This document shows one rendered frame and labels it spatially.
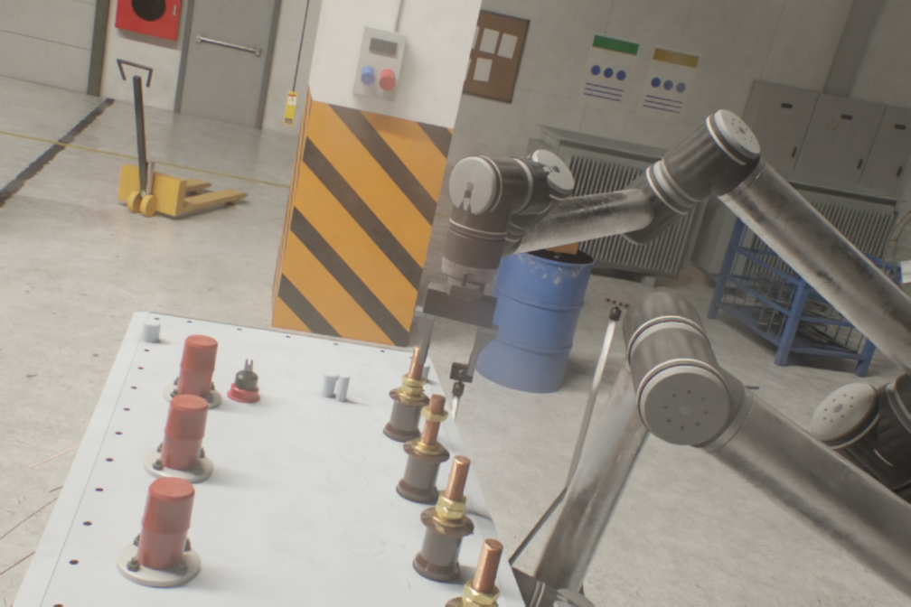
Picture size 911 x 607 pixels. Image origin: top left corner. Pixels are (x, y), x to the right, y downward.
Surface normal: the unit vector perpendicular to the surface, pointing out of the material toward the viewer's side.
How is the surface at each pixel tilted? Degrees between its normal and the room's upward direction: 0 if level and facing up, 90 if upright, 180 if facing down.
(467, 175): 90
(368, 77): 116
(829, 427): 65
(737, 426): 75
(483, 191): 90
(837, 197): 90
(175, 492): 4
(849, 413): 60
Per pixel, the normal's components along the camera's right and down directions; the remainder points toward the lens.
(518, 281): -0.63, 0.07
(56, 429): 0.21, -0.94
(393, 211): 0.14, 0.29
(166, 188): -0.29, 0.20
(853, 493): 0.27, -0.14
